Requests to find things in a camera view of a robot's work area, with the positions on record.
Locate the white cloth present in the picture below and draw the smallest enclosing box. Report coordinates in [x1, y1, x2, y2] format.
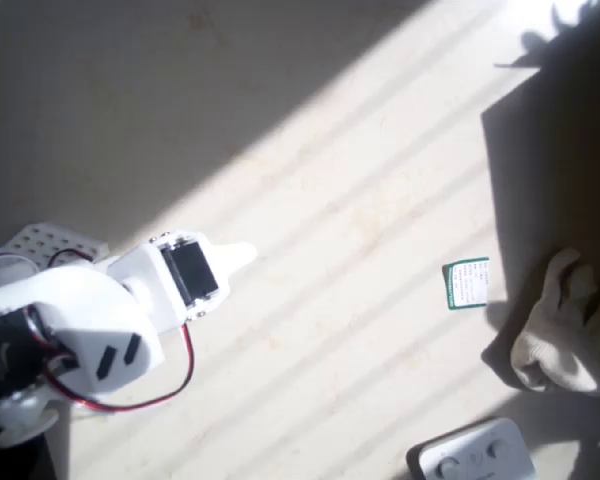
[509, 248, 600, 398]

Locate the green bordered label card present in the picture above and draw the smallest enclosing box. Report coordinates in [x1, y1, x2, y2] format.
[441, 256, 492, 312]

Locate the white box with round knobs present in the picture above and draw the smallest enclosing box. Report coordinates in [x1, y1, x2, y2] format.
[405, 418, 538, 480]

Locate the thin base servo cable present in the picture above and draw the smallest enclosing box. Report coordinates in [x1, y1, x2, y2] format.
[47, 248, 95, 269]

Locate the red white black gripper cable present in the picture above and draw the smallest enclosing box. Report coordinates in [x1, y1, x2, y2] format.
[27, 304, 197, 415]

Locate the white perforated base plate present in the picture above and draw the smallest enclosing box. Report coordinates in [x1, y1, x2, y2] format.
[2, 223, 110, 274]

